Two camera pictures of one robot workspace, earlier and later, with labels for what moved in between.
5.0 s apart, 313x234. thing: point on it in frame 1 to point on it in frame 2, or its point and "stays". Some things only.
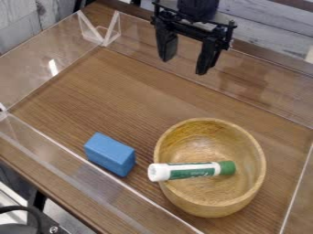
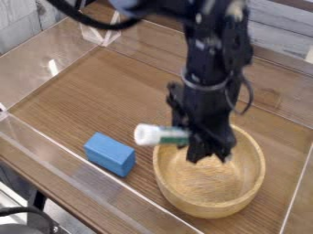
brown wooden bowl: x=206 y=140 stays
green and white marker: x=190 y=170 to x=153 y=134
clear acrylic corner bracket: x=98 y=34 stays
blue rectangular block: x=110 y=154 stays
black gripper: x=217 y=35 to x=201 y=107
